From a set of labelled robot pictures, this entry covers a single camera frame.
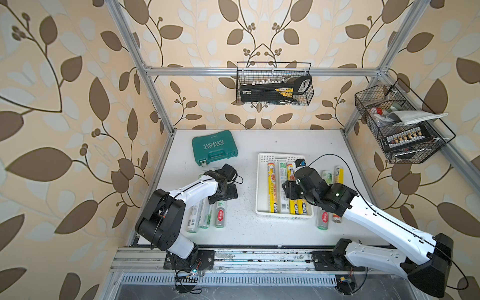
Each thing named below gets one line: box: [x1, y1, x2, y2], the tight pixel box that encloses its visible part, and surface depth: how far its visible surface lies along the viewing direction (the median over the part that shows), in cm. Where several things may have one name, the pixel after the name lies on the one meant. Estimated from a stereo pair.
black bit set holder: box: [379, 125, 435, 152], surface depth 68 cm
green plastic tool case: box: [191, 130, 239, 167], surface depth 110 cm
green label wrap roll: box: [215, 200, 227, 229], surface depth 84 cm
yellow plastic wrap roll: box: [267, 161, 279, 214], surface depth 93 cm
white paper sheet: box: [386, 110, 449, 125], surface depth 63 cm
